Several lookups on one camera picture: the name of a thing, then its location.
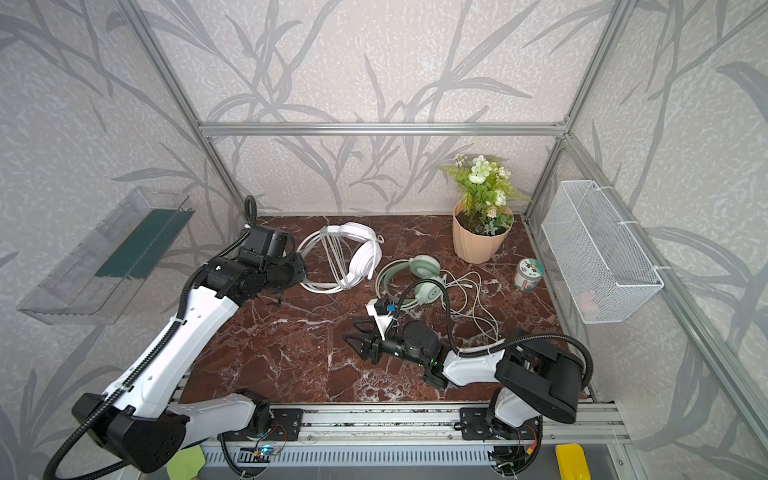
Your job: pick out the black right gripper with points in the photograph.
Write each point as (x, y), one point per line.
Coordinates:
(375, 346)

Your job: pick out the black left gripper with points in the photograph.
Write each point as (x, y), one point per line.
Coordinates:
(287, 271)

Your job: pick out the white over-ear headphones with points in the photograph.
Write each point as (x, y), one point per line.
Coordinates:
(347, 273)

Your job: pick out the mint green over-ear headphones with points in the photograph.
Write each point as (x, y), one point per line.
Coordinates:
(421, 267)

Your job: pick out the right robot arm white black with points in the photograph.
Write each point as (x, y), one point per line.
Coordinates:
(536, 375)

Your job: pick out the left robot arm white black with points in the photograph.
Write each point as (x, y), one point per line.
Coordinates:
(135, 418)

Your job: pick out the potted plant beige pot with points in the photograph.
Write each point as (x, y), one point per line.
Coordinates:
(482, 218)

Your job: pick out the small green white tin can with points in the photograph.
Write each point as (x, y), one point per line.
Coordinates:
(528, 274)

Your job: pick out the light green object front left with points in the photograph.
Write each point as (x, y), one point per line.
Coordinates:
(186, 464)

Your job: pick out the yellow object at front edge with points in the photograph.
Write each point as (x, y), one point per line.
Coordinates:
(572, 463)

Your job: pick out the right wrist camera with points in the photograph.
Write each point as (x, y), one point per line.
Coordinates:
(382, 310)

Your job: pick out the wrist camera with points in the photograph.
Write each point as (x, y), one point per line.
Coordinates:
(266, 241)
(382, 310)

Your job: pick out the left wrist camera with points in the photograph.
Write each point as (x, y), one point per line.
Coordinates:
(266, 241)

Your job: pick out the clear plastic wall shelf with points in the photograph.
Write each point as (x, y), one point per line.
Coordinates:
(95, 283)

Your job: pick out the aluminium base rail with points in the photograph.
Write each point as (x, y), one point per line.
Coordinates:
(406, 434)

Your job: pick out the white wire mesh basket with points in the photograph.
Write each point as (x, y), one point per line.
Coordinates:
(608, 274)

